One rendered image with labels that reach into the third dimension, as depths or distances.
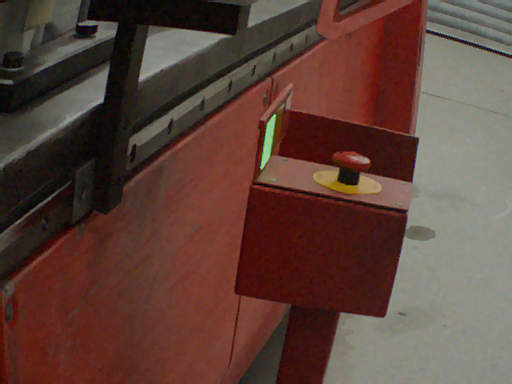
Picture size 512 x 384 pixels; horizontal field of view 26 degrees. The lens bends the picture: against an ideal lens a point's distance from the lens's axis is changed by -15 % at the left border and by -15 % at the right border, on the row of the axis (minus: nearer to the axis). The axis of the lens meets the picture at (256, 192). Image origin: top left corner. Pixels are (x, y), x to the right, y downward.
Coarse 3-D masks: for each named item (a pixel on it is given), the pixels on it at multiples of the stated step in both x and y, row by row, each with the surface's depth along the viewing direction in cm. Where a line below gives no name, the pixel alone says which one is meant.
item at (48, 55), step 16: (112, 32) 123; (48, 48) 112; (64, 48) 112; (80, 48) 113; (96, 48) 117; (112, 48) 122; (0, 64) 103; (32, 64) 104; (48, 64) 105; (64, 64) 109; (80, 64) 114; (96, 64) 119; (0, 80) 97; (16, 80) 97; (32, 80) 101; (48, 80) 105; (64, 80) 110; (0, 96) 97; (16, 96) 98; (32, 96) 102
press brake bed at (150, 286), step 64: (256, 64) 164; (320, 64) 215; (192, 128) 142; (256, 128) 173; (64, 192) 99; (128, 192) 119; (192, 192) 145; (0, 256) 85; (64, 256) 102; (128, 256) 123; (192, 256) 151; (0, 320) 87; (64, 320) 104; (128, 320) 127; (192, 320) 158; (256, 320) 205
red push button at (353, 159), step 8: (336, 152) 125; (344, 152) 125; (352, 152) 126; (336, 160) 124; (344, 160) 123; (352, 160) 123; (360, 160) 123; (368, 160) 125; (344, 168) 123; (352, 168) 123; (360, 168) 123; (344, 176) 124; (352, 176) 124; (352, 184) 124
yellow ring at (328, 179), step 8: (312, 176) 126; (320, 176) 126; (328, 176) 126; (336, 176) 127; (360, 176) 128; (320, 184) 123; (328, 184) 124; (336, 184) 124; (344, 184) 124; (360, 184) 125; (368, 184) 126; (376, 184) 126; (344, 192) 122; (352, 192) 122; (360, 192) 123; (368, 192) 123; (376, 192) 123
